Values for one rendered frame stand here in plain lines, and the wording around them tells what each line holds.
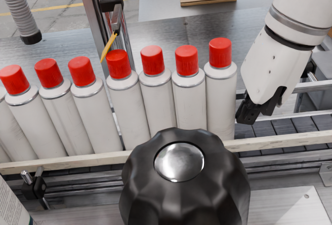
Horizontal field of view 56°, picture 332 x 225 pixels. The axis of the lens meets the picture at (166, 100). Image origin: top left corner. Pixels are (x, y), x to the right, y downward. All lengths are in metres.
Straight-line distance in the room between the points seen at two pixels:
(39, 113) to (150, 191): 0.38
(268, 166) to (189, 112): 0.18
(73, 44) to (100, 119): 0.62
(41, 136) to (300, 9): 0.43
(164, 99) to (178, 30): 0.59
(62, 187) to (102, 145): 0.12
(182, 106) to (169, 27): 0.63
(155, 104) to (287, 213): 0.25
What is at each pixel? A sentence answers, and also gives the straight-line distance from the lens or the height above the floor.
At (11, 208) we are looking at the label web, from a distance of 0.40.
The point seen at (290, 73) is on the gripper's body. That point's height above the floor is 1.05.
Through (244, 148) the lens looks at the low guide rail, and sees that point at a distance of 0.55.
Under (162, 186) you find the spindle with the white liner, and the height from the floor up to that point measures 1.18.
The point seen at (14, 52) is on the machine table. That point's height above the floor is 0.83.
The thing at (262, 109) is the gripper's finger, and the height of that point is 0.99.
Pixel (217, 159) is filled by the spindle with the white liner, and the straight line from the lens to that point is 0.18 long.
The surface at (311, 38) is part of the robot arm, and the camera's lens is 0.45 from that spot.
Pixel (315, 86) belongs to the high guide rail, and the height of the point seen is 0.96.
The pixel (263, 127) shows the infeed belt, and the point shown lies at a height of 0.88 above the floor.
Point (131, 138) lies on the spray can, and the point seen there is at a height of 0.93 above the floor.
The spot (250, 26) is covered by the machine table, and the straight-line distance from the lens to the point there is 1.06.
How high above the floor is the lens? 1.32
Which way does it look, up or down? 40 degrees down
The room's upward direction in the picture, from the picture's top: 8 degrees counter-clockwise
